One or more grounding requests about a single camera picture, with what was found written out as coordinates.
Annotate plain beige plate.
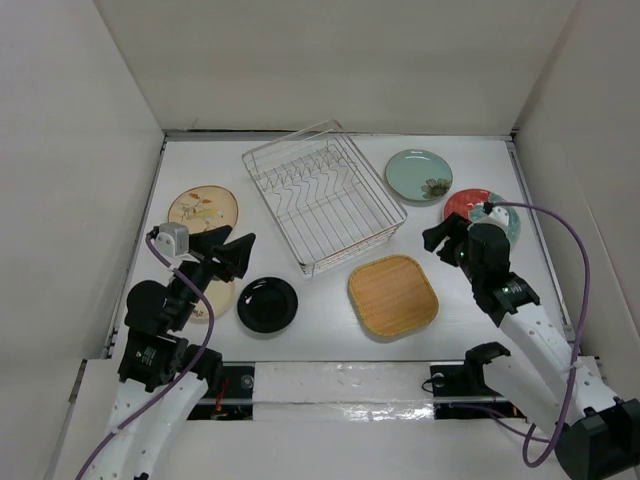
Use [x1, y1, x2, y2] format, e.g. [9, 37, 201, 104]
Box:
[189, 280, 236, 324]

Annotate square woven bamboo tray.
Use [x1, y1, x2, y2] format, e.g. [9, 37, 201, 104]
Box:
[348, 255, 439, 339]

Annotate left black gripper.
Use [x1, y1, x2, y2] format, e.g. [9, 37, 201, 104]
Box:
[169, 223, 254, 328]

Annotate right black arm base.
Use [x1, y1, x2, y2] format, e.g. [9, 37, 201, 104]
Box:
[421, 363, 525, 420]

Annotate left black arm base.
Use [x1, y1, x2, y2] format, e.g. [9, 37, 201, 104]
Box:
[188, 363, 255, 421]

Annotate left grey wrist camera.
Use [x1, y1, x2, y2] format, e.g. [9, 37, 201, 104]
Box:
[153, 222, 189, 259]

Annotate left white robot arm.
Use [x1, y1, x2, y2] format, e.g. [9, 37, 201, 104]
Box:
[76, 222, 256, 479]

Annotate light green flower plate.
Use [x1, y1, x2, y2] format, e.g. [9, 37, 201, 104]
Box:
[384, 149, 453, 203]

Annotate silver wire dish rack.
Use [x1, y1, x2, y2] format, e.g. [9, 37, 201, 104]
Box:
[242, 120, 407, 277]

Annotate beige bird pattern plate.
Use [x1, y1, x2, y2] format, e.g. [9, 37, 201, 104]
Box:
[167, 185, 239, 234]

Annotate red and teal plate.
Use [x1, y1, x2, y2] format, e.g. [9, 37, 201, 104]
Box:
[442, 188, 521, 247]

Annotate black round plate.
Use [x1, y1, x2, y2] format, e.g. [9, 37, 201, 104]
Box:
[237, 277, 299, 334]

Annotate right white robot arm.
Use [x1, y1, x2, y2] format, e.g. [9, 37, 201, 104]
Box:
[422, 213, 639, 479]

